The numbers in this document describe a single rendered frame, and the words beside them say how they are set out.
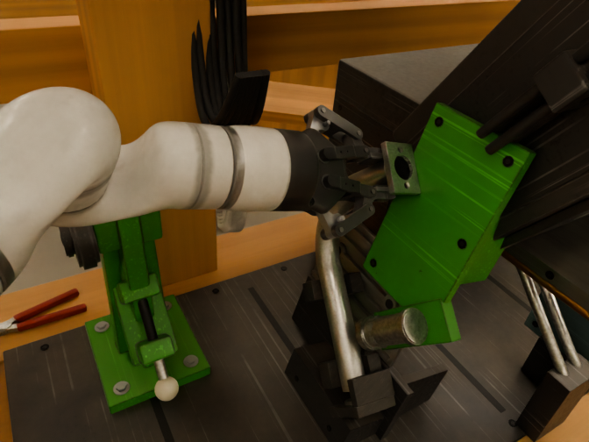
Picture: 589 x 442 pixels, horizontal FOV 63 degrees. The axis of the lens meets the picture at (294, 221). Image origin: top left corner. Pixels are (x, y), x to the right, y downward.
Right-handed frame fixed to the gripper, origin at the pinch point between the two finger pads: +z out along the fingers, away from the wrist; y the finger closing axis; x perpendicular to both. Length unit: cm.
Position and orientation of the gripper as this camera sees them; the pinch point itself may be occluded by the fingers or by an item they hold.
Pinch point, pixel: (379, 174)
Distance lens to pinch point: 52.1
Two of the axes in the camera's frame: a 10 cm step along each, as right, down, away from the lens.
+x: -5.6, 2.0, 8.0
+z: 8.2, -0.2, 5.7
